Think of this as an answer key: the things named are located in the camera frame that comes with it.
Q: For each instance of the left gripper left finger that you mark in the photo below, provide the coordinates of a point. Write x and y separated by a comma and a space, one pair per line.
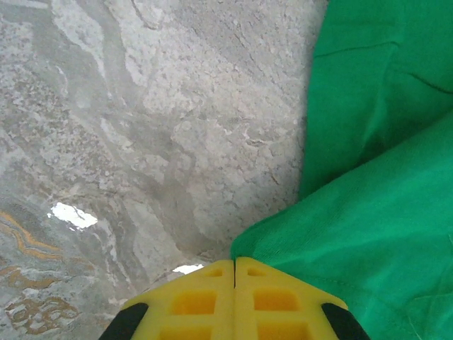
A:
198, 304

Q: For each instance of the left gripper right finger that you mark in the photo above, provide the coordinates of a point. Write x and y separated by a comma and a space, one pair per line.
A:
276, 304

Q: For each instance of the green t-shirt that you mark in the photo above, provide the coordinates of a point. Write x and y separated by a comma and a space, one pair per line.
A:
371, 212

